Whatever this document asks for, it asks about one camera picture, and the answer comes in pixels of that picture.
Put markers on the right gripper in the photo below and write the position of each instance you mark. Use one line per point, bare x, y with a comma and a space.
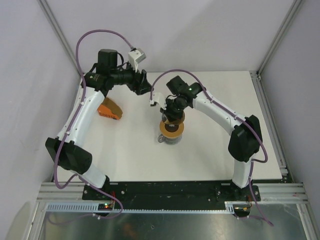
171, 116

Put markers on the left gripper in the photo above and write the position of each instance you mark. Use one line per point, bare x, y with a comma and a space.
137, 78

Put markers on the brown paper coffee filter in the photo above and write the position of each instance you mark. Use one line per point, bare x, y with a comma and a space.
173, 118

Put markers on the clear glass server jug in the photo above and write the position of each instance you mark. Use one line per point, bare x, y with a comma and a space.
169, 140

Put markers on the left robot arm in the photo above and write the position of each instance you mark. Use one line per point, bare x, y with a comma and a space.
66, 149

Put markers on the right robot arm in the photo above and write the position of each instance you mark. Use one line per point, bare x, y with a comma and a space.
245, 132

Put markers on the orange coffee filter box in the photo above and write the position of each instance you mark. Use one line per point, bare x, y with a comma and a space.
109, 109

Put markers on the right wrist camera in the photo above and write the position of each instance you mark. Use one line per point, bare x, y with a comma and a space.
158, 98

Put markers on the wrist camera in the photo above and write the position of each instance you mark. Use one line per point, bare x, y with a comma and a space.
158, 98
136, 56

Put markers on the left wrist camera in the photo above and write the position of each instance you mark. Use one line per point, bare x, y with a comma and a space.
136, 56

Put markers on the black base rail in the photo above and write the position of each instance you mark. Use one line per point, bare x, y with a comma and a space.
181, 195

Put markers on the left aluminium frame post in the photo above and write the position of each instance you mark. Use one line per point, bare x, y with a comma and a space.
50, 16

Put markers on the aluminium frame post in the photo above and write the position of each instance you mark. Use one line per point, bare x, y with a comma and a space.
280, 34
50, 16

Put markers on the grey cable duct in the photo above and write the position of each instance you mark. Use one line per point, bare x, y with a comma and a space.
92, 207

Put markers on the right aluminium frame post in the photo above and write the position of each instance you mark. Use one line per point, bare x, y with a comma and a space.
280, 34

